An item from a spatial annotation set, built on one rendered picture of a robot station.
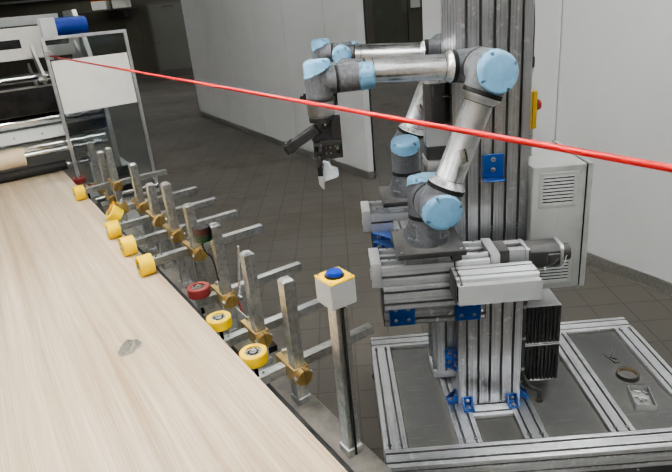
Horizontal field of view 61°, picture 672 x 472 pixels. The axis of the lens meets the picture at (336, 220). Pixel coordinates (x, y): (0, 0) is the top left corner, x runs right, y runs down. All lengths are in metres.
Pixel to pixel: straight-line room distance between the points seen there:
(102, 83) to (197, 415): 2.97
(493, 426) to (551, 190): 0.96
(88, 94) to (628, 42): 3.31
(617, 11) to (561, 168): 1.85
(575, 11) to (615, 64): 0.42
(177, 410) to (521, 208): 1.31
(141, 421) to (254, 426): 0.29
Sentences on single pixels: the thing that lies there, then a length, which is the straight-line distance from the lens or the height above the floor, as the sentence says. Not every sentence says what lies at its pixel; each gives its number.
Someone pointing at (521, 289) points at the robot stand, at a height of 0.92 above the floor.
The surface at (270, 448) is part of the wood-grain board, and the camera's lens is 1.37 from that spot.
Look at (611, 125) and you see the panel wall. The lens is 3.85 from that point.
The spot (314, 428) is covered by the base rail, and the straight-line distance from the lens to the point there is 1.70.
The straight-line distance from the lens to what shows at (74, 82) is 4.10.
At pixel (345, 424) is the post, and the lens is 1.55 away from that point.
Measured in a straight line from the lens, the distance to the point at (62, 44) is 4.09.
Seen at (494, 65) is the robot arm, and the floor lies 1.61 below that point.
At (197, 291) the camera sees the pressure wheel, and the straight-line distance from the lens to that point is 2.06.
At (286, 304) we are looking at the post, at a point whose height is 1.04.
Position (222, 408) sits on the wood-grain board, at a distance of 1.51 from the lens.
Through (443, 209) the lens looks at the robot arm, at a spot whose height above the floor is 1.22.
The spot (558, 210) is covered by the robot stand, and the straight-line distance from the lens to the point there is 2.11.
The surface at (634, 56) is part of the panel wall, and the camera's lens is 3.73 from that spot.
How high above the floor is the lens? 1.82
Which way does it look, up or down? 21 degrees down
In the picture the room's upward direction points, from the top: 5 degrees counter-clockwise
